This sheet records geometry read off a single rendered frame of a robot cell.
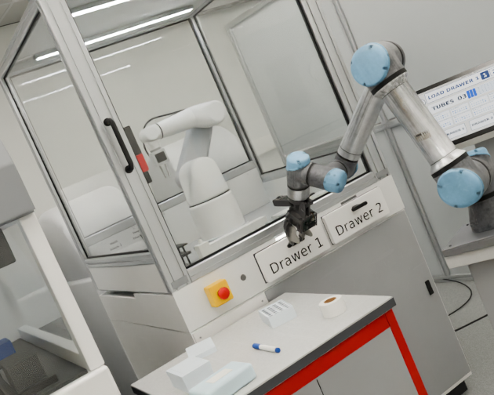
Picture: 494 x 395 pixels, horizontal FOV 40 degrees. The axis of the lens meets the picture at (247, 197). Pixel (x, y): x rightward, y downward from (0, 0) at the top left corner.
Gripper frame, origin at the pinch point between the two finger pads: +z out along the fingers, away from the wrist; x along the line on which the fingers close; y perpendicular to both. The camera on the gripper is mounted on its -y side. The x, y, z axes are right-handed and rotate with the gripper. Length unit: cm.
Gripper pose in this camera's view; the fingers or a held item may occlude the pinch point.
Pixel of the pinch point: (296, 239)
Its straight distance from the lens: 237.1
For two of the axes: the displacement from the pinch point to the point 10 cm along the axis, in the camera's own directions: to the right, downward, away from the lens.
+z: 0.7, 8.1, 5.8
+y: 6.0, 4.3, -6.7
